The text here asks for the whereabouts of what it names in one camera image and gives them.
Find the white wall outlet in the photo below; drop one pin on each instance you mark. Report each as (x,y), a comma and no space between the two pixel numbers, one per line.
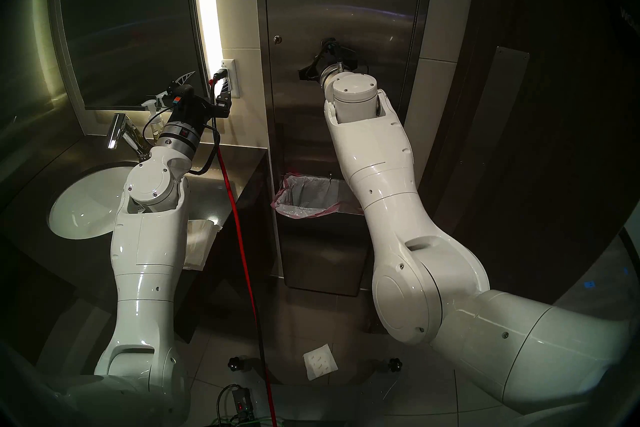
(234,71)

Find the pink-rimmed clear trash liner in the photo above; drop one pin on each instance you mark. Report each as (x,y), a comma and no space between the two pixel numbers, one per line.
(305,196)

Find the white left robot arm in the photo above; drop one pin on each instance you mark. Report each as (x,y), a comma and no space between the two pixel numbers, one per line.
(145,241)

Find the round black women sign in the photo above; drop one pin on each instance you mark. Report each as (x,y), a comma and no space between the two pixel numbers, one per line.
(629,16)

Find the black star knob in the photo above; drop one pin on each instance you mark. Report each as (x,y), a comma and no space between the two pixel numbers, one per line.
(395,364)
(235,364)

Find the stainless recessed dispenser cabinet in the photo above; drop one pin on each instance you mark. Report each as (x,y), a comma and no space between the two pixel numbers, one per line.
(325,256)

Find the dark vanity counter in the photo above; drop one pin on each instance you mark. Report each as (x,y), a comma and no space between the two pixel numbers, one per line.
(240,166)

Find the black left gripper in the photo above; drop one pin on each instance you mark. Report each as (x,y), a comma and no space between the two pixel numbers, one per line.
(192,103)

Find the chrome sink faucet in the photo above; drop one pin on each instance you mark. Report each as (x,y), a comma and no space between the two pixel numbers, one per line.
(120,128)

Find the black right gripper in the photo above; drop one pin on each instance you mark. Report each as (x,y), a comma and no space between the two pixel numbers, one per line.
(310,72)

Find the white oval sink basin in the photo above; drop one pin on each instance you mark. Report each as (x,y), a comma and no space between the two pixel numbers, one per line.
(80,211)

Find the vertical white light strip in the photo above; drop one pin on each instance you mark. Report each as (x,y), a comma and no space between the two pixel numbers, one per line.
(207,6)

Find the embossed white paper towel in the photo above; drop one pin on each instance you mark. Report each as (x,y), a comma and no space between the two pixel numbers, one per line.
(320,362)

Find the loose white paper towels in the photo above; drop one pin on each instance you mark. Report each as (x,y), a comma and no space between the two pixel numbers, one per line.
(200,241)

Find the large wall mirror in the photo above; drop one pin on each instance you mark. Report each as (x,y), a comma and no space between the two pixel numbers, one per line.
(125,21)

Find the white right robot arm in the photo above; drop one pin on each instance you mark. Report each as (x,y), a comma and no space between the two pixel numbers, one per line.
(390,171)

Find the dark wood restroom door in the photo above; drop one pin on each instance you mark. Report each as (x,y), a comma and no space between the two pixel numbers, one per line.
(550,131)

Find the small black electronics box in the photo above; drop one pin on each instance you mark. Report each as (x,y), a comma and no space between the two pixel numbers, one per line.
(242,401)

